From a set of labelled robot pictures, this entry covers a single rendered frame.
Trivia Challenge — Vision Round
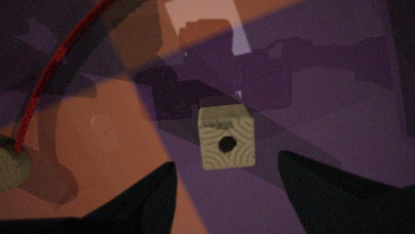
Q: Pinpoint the light brown wooden block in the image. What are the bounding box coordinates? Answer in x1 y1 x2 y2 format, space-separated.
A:
198 103 255 171

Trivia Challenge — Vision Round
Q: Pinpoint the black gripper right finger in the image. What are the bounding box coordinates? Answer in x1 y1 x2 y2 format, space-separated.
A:
278 150 415 234

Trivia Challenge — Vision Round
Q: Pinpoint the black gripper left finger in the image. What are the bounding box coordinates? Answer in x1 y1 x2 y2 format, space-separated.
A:
0 162 177 234

